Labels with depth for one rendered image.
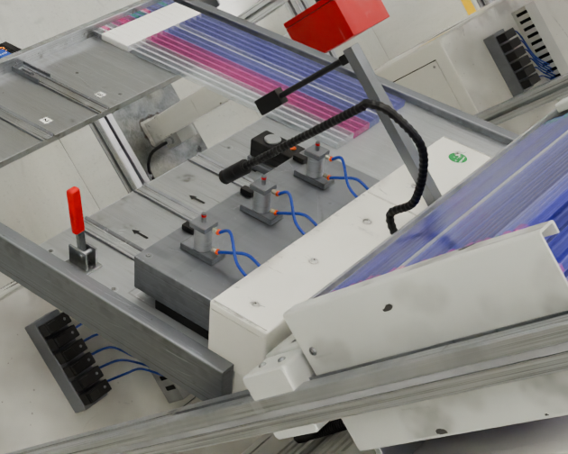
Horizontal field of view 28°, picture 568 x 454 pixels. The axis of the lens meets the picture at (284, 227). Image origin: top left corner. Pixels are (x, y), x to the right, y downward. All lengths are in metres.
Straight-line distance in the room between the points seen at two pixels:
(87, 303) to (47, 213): 1.27
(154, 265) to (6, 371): 0.55
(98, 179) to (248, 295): 1.51
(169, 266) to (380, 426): 0.35
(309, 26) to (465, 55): 0.56
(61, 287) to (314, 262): 0.31
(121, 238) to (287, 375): 0.42
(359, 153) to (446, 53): 1.07
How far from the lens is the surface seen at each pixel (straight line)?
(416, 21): 3.69
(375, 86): 1.36
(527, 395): 0.99
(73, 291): 1.39
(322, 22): 2.29
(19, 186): 2.62
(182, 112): 2.72
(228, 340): 1.25
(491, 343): 0.94
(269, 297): 1.25
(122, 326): 1.34
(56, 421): 1.84
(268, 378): 1.14
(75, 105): 1.74
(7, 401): 1.80
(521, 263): 0.92
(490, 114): 2.65
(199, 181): 1.57
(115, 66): 1.85
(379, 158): 1.66
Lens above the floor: 2.24
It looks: 48 degrees down
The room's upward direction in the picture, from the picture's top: 67 degrees clockwise
